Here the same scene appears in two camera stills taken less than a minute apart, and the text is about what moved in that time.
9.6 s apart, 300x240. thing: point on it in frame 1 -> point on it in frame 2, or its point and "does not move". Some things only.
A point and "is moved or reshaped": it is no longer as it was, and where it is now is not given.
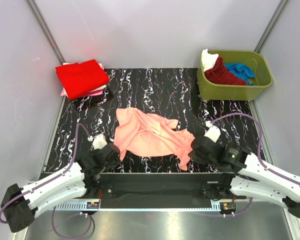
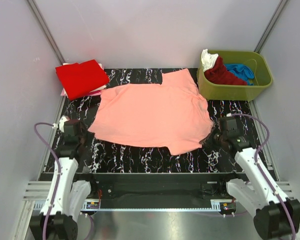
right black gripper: [194, 156] -> [207, 142]
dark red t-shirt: [219, 74] does not move
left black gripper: [115, 162] -> [90, 136]
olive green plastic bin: [260, 63] does not move
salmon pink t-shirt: [140, 134] is moved or reshaped
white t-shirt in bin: [208, 60] does not move
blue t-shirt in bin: [242, 72] does not move
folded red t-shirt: [78, 79] does not move
